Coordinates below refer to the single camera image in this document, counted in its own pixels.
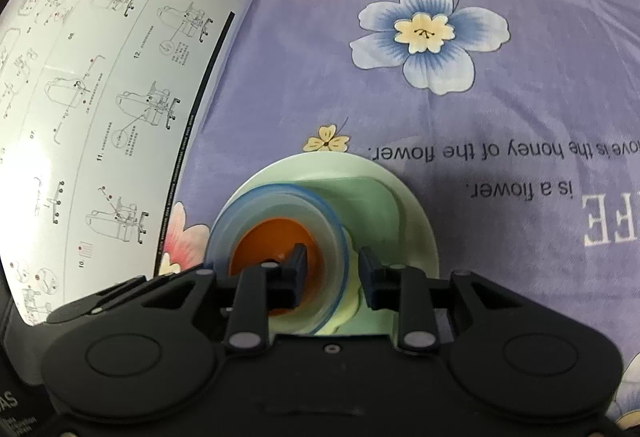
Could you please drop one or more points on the red orange small bowl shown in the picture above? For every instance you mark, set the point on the red orange small bowl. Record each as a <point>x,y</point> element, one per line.
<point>274,240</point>

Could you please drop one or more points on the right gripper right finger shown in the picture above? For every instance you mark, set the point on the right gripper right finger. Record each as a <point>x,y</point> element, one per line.
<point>408,292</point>

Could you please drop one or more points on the purple floral tablecloth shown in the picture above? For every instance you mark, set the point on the purple floral tablecloth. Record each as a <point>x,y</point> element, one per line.
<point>515,123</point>

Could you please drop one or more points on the green square plate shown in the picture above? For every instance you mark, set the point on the green square plate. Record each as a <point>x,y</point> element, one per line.
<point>370,216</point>

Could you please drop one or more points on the white round plate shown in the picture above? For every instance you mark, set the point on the white round plate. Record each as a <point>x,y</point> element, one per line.
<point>277,191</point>

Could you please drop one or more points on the white instruction sheet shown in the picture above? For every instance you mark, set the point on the white instruction sheet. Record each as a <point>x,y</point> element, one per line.
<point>100,100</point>

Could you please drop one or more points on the blue transparent bowl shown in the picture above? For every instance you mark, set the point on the blue transparent bowl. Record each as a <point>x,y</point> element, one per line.
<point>332,216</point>

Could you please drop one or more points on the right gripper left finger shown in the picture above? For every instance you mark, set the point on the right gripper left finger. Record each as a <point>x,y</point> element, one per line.
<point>261,289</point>

